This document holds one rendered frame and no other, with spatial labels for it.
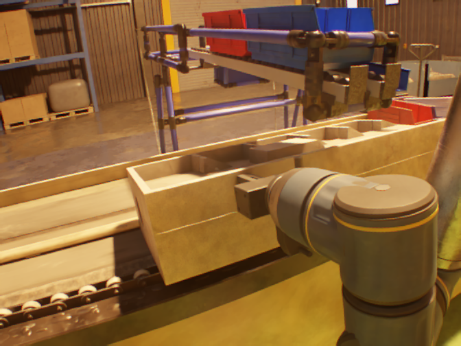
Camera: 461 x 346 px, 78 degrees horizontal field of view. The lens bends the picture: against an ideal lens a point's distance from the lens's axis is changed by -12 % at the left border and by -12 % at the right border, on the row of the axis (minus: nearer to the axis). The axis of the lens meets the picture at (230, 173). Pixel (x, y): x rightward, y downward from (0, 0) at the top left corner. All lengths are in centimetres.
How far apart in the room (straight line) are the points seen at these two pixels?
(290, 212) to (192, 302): 38
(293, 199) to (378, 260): 14
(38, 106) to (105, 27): 337
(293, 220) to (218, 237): 28
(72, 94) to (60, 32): 234
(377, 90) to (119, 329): 72
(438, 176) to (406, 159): 54
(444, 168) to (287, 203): 21
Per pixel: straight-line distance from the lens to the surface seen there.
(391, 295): 35
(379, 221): 30
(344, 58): 69
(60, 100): 950
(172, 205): 61
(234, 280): 73
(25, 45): 957
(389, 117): 194
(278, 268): 78
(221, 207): 64
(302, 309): 94
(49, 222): 122
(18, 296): 91
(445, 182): 45
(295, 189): 42
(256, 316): 85
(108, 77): 1092
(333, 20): 83
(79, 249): 99
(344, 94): 61
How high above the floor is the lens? 124
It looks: 22 degrees down
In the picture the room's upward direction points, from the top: 5 degrees counter-clockwise
